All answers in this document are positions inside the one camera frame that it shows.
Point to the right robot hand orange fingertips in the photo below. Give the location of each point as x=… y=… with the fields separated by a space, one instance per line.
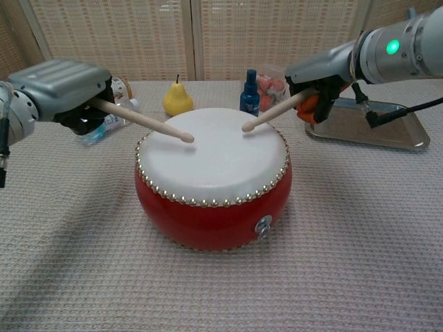
x=322 y=69

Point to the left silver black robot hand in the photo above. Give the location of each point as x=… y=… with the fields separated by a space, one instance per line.
x=62 y=83

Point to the wooden drumstick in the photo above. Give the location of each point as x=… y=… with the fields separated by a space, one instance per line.
x=149 y=122
x=273 y=112

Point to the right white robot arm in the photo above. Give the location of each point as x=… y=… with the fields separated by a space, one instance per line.
x=398 y=48

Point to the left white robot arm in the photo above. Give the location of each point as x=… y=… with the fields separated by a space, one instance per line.
x=17 y=114

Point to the red drum with white skin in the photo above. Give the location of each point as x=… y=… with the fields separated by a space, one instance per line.
x=207 y=162

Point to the clear box of red fruit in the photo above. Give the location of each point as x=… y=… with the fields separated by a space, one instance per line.
x=273 y=90

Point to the amber tea bottle floral label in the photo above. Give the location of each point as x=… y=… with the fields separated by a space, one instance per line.
x=123 y=88

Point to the clear water bottle blue label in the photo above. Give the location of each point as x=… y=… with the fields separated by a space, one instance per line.
x=95 y=135

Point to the blue spray bottle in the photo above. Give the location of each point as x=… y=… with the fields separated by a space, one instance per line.
x=250 y=100

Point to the rectangular metal tray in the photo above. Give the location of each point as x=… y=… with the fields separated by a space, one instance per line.
x=398 y=135

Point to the woven folding screen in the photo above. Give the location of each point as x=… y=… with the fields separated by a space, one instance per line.
x=155 y=34

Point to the yellow pear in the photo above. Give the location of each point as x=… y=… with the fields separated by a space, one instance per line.
x=176 y=100

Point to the white waffle tablecloth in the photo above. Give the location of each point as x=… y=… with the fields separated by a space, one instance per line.
x=221 y=294

